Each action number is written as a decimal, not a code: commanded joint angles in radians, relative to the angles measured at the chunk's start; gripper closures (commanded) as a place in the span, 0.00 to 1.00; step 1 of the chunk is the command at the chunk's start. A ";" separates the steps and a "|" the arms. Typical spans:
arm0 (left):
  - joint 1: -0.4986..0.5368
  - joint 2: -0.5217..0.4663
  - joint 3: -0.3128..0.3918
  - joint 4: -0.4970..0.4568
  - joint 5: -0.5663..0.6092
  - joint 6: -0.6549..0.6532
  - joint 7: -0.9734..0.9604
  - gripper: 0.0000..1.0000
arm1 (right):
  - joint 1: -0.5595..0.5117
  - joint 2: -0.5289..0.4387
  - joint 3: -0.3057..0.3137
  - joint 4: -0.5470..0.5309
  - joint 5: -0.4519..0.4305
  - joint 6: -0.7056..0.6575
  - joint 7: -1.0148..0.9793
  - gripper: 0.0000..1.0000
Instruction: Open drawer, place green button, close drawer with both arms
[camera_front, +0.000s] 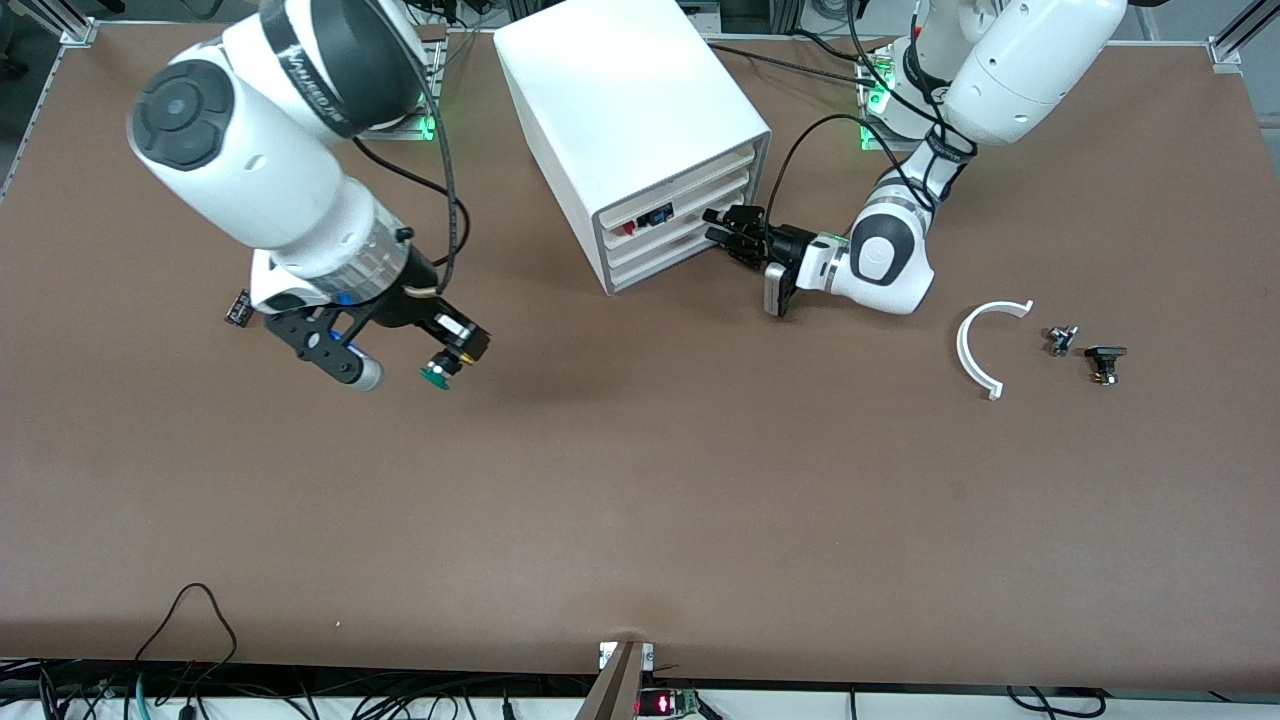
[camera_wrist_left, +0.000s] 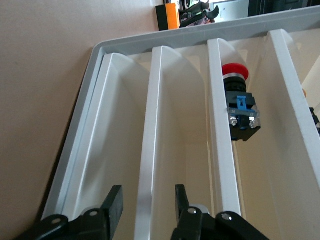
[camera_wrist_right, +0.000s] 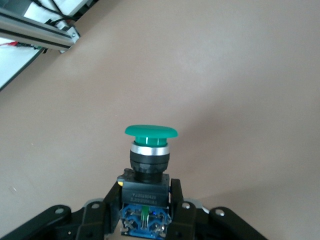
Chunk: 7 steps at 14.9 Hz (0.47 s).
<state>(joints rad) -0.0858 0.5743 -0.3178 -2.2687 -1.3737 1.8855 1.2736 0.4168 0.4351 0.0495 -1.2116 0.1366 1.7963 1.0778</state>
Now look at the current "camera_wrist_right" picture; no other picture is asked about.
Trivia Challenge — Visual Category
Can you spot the red and black wire bundle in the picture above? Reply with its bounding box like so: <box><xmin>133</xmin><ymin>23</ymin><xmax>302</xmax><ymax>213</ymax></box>
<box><xmin>0</xmin><ymin>40</ymin><xmax>45</xmax><ymax>51</ymax></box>

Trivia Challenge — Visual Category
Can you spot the black cable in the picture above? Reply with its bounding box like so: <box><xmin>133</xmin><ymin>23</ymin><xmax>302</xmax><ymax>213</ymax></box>
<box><xmin>32</xmin><ymin>0</ymin><xmax>80</xmax><ymax>26</ymax></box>

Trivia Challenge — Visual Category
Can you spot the aluminium frame profile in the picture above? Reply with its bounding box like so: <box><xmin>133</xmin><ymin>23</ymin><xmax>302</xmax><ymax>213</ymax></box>
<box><xmin>0</xmin><ymin>6</ymin><xmax>82</xmax><ymax>55</ymax></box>

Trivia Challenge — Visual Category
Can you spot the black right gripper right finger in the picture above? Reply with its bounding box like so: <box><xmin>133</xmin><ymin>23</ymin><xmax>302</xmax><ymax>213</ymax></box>
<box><xmin>166</xmin><ymin>178</ymin><xmax>269</xmax><ymax>240</ymax></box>

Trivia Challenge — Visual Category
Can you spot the green mushroom push button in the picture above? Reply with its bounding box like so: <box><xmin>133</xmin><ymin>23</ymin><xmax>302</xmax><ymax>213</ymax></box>
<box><xmin>116</xmin><ymin>124</ymin><xmax>180</xmax><ymax>237</ymax></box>

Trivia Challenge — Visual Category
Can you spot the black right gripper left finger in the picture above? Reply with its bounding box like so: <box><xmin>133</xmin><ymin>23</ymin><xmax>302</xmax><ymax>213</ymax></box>
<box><xmin>0</xmin><ymin>180</ymin><xmax>124</xmax><ymax>240</ymax></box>

